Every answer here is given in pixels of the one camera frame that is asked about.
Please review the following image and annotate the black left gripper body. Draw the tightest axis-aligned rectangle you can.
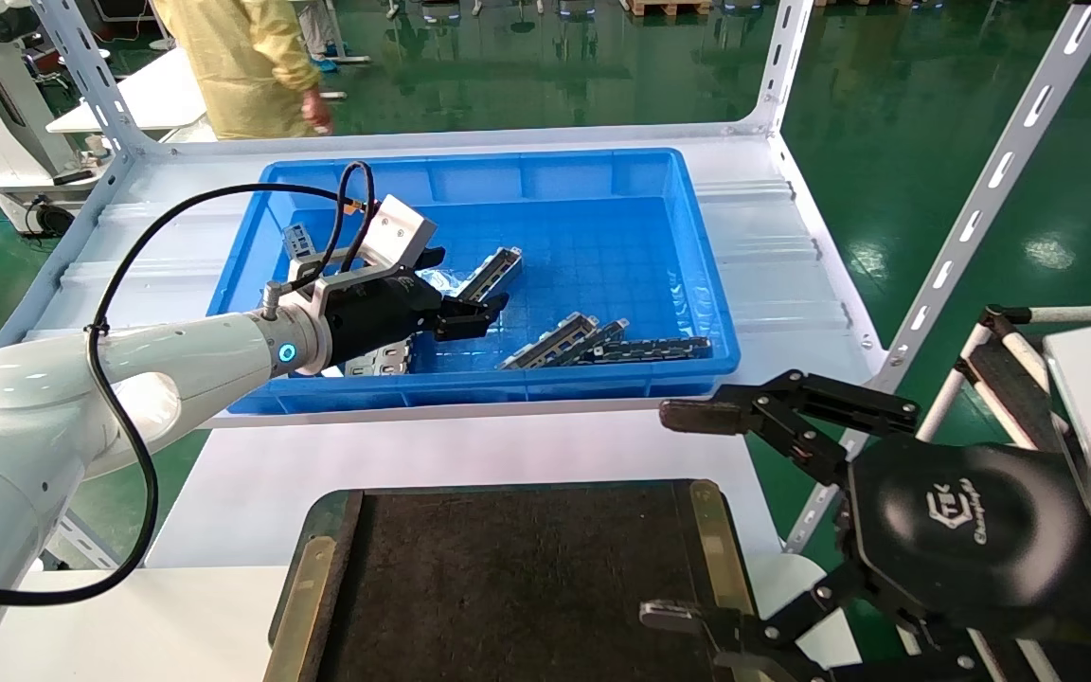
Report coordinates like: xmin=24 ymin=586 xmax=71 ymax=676
xmin=323 ymin=265 xmax=444 ymax=366

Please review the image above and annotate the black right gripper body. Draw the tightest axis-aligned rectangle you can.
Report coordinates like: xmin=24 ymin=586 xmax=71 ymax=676
xmin=844 ymin=438 xmax=1091 ymax=645

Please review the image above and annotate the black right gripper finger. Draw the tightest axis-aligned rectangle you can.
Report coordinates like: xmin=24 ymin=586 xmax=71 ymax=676
xmin=659 ymin=369 xmax=921 ymax=489
xmin=640 ymin=564 xmax=979 ymax=682

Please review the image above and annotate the silver long metal housing part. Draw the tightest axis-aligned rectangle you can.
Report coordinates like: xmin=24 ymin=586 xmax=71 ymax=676
xmin=456 ymin=247 xmax=524 ymax=304
xmin=493 ymin=314 xmax=599 ymax=370

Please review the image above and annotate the dark long metal part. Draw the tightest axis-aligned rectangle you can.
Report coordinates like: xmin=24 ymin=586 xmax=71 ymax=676
xmin=593 ymin=337 xmax=712 ymax=366
xmin=564 ymin=319 xmax=630 ymax=366

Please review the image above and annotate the dark perforated metal part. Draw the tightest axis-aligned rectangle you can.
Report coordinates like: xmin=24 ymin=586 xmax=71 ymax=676
xmin=283 ymin=224 xmax=321 ymax=266

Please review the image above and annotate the black container tray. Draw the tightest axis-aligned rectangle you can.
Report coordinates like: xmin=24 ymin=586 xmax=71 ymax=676
xmin=263 ymin=478 xmax=760 ymax=682

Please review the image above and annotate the blue plastic bin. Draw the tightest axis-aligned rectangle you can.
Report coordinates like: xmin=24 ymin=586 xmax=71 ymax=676
xmin=207 ymin=149 xmax=742 ymax=416

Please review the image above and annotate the white metal shelf rack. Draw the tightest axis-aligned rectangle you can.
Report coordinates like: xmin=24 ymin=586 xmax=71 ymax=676
xmin=0 ymin=0 xmax=1091 ymax=569

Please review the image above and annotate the person with blue shoe covers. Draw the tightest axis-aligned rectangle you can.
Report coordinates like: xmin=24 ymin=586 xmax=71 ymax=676
xmin=304 ymin=0 xmax=343 ymax=75

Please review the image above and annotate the person in yellow gown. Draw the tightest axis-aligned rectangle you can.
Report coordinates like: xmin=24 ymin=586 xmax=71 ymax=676
xmin=150 ymin=0 xmax=331 ymax=141

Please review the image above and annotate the wooden pallet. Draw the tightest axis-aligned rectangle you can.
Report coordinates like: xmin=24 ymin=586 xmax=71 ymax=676
xmin=626 ymin=0 xmax=712 ymax=18

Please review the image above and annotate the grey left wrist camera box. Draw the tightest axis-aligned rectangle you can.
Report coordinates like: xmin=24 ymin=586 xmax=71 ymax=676
xmin=361 ymin=194 xmax=438 ymax=278

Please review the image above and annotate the silver camera mount bracket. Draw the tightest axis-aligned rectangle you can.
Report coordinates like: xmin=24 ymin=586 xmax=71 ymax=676
xmin=304 ymin=260 xmax=397 ymax=306

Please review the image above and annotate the white tube cart frame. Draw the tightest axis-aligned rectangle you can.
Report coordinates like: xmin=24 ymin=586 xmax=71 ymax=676
xmin=915 ymin=303 xmax=1091 ymax=682

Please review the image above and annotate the white desk frame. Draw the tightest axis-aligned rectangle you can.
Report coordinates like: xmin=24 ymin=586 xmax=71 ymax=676
xmin=316 ymin=0 xmax=371 ymax=102

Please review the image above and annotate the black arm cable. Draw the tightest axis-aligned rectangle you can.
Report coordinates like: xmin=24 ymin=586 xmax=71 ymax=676
xmin=0 ymin=161 xmax=376 ymax=607

